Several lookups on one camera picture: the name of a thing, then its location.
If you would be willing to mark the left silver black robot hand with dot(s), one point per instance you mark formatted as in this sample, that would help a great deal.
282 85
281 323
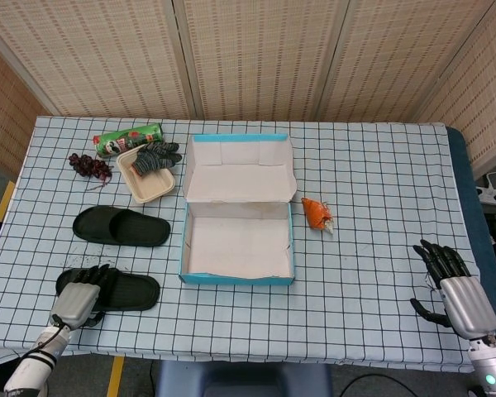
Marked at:
76 295

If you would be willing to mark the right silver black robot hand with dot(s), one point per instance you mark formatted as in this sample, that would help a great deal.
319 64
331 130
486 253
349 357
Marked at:
465 299

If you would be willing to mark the black rubber slipper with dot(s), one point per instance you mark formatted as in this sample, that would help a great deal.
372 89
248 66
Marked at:
140 231
128 289

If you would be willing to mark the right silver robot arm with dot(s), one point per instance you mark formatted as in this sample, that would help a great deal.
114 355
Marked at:
489 368

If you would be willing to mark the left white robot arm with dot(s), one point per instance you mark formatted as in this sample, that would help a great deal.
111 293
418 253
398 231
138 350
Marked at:
29 368

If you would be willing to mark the open blue cardboard shoe box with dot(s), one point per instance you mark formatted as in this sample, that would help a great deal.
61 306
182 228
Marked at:
235 244

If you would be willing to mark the dark blue padded table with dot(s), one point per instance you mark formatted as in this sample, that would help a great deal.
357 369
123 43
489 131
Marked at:
467 173

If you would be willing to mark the beige food tray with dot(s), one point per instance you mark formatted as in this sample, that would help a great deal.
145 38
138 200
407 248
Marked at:
149 188

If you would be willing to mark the dark red grape bunch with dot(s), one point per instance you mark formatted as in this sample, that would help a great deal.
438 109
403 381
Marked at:
87 164

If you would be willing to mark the grey striped knit glove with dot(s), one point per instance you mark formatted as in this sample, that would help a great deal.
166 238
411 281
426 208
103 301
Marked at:
149 161

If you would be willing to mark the green chips can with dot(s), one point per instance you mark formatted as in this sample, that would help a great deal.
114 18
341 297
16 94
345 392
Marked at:
120 140

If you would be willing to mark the crumpled orange snack bag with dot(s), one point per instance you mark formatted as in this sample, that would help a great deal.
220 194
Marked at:
314 215

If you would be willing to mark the blue checkered tablecloth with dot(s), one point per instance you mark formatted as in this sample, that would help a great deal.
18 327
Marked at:
355 165

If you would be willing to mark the dark blue chair seat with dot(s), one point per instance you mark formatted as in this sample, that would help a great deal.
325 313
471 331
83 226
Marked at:
239 380

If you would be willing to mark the beige woven folding screen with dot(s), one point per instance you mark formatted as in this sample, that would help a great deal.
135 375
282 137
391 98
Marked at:
252 54

